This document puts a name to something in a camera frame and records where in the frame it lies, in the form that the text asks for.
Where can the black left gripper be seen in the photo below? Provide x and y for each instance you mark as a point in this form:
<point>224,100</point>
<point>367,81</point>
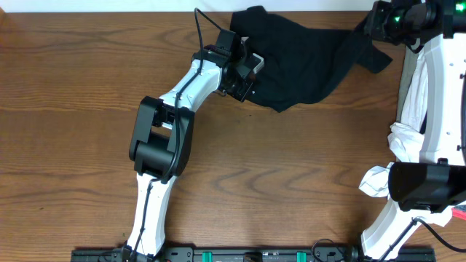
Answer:
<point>244,78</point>

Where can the white crumpled garment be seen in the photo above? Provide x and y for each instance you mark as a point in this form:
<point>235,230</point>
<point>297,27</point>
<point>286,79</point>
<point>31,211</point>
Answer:
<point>405,139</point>

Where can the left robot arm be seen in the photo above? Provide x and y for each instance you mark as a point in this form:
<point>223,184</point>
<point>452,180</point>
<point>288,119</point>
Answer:
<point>162,138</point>

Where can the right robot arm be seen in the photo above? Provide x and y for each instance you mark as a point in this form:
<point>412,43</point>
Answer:
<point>425,192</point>

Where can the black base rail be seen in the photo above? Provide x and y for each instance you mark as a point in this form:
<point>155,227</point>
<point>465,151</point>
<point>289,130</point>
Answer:
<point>187,254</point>

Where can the beige cloth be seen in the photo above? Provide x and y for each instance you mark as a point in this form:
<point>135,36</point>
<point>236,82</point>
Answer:
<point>409,66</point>

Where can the black red sock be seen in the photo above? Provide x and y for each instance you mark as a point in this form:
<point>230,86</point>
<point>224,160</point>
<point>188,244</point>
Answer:
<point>459,211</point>

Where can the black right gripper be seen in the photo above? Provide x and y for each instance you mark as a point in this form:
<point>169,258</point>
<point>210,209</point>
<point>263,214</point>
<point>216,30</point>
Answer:
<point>382,9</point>

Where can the black polo shirt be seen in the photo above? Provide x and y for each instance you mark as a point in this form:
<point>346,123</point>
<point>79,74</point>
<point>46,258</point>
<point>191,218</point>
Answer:
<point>302,65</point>

